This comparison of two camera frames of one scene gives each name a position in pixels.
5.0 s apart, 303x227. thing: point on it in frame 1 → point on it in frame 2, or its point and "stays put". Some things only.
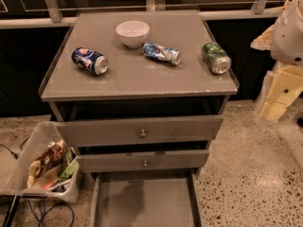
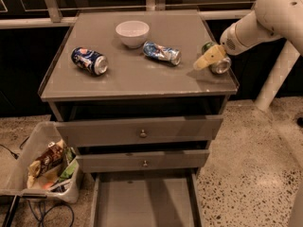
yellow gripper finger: (286, 85) → (212, 55)
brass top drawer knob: (143, 134) stays put
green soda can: (216, 58) stays put
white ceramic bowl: (133, 33) stays put
